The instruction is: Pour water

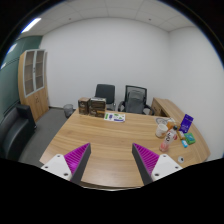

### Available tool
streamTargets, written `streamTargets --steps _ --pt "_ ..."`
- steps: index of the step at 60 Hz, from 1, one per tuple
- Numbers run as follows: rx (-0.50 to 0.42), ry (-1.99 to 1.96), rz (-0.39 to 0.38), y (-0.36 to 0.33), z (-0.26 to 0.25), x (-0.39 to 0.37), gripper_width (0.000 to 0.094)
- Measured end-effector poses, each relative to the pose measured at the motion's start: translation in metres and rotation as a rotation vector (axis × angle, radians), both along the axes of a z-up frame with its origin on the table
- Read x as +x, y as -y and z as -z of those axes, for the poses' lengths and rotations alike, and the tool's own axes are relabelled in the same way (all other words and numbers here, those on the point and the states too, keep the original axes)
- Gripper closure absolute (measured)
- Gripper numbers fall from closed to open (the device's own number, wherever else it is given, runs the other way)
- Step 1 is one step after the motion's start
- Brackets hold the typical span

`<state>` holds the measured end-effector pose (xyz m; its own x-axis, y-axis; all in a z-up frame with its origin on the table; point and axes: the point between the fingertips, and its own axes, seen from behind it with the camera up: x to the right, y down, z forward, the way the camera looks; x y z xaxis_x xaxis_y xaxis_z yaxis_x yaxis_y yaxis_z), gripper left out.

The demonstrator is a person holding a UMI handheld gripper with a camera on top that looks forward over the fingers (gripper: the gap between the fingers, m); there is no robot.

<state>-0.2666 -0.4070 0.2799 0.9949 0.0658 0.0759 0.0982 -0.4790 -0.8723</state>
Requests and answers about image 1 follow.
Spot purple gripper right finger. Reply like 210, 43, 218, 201
132, 143, 182, 185

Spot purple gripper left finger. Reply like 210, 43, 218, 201
42, 143, 91, 185

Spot clear bottle with pink drink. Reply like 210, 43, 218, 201
159, 126, 177, 152

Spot white ceramic mug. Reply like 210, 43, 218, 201
155, 124, 168, 138

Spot small blue box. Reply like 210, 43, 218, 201
181, 140, 188, 148

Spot yellow snack packet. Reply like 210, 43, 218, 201
177, 131, 185, 140

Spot orange juice glass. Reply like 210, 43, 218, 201
167, 121, 174, 130

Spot round patterned plate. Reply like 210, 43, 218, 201
155, 118, 169, 125

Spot green flat box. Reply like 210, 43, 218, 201
184, 133, 196, 145

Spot grey waste bin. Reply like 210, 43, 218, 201
63, 104, 74, 118

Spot purple standing card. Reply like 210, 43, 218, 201
180, 114, 194, 133

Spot white and green leaflet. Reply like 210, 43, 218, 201
104, 112, 125, 122

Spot wooden side desk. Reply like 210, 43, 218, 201
150, 98, 185, 121

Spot small brown cardboard box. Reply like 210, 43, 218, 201
78, 97, 90, 115

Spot large brown cardboard box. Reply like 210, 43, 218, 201
89, 97, 106, 118

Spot black leather sofa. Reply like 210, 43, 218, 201
0, 104, 36, 161

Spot grey mesh office chair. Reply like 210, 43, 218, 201
118, 85, 155, 115

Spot black office chair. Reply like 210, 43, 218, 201
95, 84, 116, 111

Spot wooden cabinet with glass doors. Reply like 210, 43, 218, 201
18, 49, 49, 121

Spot round desk cable grommet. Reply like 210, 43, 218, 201
178, 156, 184, 163

